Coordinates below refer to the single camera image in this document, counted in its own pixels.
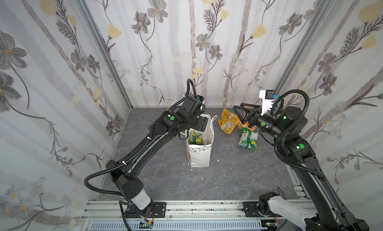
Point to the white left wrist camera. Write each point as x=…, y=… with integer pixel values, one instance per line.
x=200, y=98

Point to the yellow snack packet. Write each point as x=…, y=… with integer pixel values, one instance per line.
x=228, y=121

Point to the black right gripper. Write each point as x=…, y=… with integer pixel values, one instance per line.
x=251, y=117

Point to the aluminium corner post right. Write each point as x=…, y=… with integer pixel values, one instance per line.
x=308, y=36

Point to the orange snack packet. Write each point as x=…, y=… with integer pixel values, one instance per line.
x=246, y=125

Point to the aluminium corner post left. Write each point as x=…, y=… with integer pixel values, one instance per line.
x=102, y=47

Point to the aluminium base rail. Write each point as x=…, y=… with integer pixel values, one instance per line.
x=206, y=211

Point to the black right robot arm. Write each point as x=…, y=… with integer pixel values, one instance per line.
x=283, y=118

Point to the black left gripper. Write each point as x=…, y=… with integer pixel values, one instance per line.
x=202, y=122

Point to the green yellow candy packet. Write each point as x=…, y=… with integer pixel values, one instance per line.
x=196, y=138

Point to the aluminium corner post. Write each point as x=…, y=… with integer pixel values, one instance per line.
x=102, y=47
x=308, y=36

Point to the white slotted cable duct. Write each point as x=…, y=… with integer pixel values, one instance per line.
x=199, y=225

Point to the white paper bag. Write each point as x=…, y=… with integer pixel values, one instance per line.
x=199, y=155

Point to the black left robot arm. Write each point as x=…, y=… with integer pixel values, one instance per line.
x=177, y=121

